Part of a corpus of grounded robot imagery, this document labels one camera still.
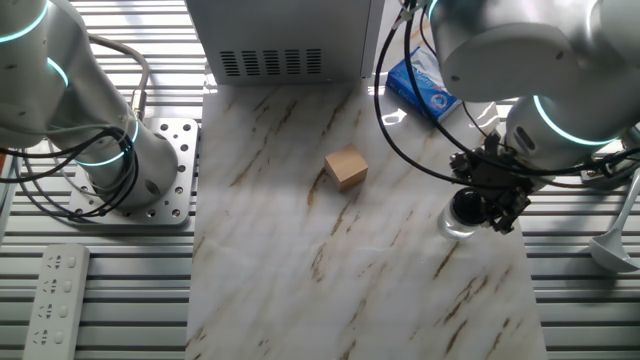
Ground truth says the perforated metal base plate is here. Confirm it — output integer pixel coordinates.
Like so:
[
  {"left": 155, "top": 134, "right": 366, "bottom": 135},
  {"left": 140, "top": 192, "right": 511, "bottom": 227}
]
[{"left": 67, "top": 117, "right": 200, "bottom": 226}]

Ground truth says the clear glass jar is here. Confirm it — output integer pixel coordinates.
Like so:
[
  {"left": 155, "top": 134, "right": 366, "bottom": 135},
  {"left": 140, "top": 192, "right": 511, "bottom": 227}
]
[{"left": 436, "top": 202, "right": 484, "bottom": 241}]

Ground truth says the metal clamp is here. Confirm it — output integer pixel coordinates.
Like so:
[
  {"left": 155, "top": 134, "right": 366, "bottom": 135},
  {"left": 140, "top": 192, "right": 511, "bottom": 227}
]
[{"left": 579, "top": 159, "right": 640, "bottom": 189}]

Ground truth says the white power strip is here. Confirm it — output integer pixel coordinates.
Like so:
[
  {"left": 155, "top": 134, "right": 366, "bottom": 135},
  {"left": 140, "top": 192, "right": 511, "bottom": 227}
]
[{"left": 22, "top": 243, "right": 92, "bottom": 360}]

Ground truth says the black base cable bundle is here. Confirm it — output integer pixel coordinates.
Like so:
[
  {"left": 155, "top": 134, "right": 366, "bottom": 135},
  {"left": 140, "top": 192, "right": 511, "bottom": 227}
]
[{"left": 0, "top": 124, "right": 144, "bottom": 221}]

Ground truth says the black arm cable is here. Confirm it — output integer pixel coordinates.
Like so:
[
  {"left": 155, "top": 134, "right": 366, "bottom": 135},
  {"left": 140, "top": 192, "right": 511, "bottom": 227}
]
[{"left": 373, "top": 0, "right": 640, "bottom": 189}]

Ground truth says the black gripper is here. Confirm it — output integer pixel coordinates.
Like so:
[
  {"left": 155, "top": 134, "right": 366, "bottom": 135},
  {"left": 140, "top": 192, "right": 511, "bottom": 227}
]
[{"left": 449, "top": 132, "right": 534, "bottom": 235}]

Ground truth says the grey base cable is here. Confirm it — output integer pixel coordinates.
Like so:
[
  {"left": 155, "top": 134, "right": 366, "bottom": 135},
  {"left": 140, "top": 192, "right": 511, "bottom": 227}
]
[{"left": 87, "top": 33, "right": 152, "bottom": 124}]

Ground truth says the wooden block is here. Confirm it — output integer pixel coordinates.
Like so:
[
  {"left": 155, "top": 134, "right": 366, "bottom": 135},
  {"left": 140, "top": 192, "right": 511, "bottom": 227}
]
[{"left": 323, "top": 144, "right": 370, "bottom": 193}]

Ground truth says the silver metal case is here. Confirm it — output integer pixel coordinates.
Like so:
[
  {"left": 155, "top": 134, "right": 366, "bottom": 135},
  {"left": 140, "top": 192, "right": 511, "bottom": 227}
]
[{"left": 183, "top": 0, "right": 386, "bottom": 87}]

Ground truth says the blue tissue pack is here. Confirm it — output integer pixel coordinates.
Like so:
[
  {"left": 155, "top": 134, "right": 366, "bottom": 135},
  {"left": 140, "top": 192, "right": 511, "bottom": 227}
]
[{"left": 385, "top": 46, "right": 461, "bottom": 124}]

